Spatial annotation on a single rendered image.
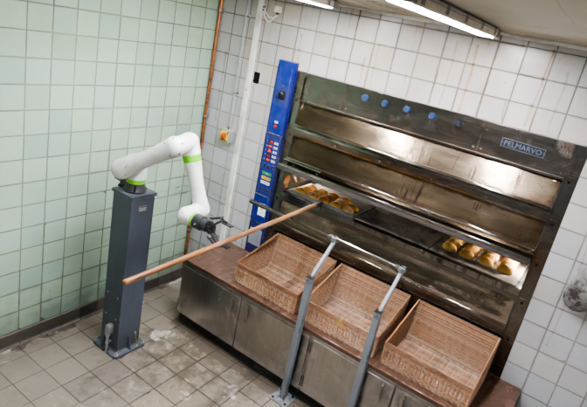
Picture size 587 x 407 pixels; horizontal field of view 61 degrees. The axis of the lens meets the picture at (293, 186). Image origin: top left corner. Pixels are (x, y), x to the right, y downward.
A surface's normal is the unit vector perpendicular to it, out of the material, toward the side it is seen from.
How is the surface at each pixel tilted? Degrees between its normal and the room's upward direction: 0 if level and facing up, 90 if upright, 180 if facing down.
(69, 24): 90
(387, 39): 90
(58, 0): 90
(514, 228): 70
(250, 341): 90
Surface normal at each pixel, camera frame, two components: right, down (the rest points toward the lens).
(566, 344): -0.55, 0.15
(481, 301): -0.46, -0.18
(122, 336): 0.80, 0.33
